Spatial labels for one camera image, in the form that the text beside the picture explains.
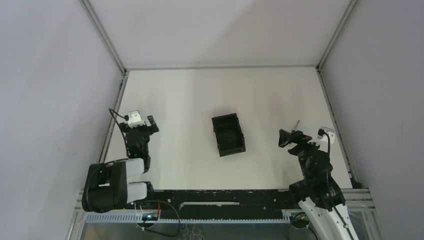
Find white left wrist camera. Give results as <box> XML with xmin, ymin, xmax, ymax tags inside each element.
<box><xmin>127</xmin><ymin>110</ymin><xmax>146</xmax><ymax>128</ymax></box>

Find black plastic bin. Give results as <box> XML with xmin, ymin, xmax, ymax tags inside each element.
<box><xmin>211</xmin><ymin>113</ymin><xmax>246</xmax><ymax>157</ymax></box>

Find black mounting rail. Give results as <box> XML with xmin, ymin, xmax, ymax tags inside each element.
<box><xmin>148</xmin><ymin>189</ymin><xmax>300</xmax><ymax>221</ymax></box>

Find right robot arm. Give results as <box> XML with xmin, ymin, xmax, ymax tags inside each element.
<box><xmin>278</xmin><ymin>127</ymin><xmax>359</xmax><ymax>240</ymax></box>

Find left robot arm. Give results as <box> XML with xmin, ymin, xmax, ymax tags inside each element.
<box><xmin>81</xmin><ymin>111</ymin><xmax>159</xmax><ymax>214</ymax></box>

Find black cable loop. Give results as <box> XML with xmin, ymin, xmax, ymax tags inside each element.
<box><xmin>135</xmin><ymin>199</ymin><xmax>182</xmax><ymax>238</ymax></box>

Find small green circuit board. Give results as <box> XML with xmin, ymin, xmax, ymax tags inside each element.
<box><xmin>142</xmin><ymin>213</ymin><xmax>159</xmax><ymax>222</ymax></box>

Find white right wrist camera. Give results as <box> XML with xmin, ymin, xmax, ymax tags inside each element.
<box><xmin>307</xmin><ymin>127</ymin><xmax>336</xmax><ymax>146</ymax></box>

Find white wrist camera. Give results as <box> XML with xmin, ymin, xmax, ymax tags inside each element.
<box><xmin>307</xmin><ymin>127</ymin><xmax>336</xmax><ymax>146</ymax></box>
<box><xmin>127</xmin><ymin>110</ymin><xmax>146</xmax><ymax>128</ymax></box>

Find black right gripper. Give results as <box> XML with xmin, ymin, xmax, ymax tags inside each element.
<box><xmin>278</xmin><ymin>128</ymin><xmax>326</xmax><ymax>181</ymax></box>

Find white slotted cable duct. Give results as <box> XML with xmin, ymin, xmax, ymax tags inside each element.
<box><xmin>85</xmin><ymin>212</ymin><xmax>292</xmax><ymax>224</ymax></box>

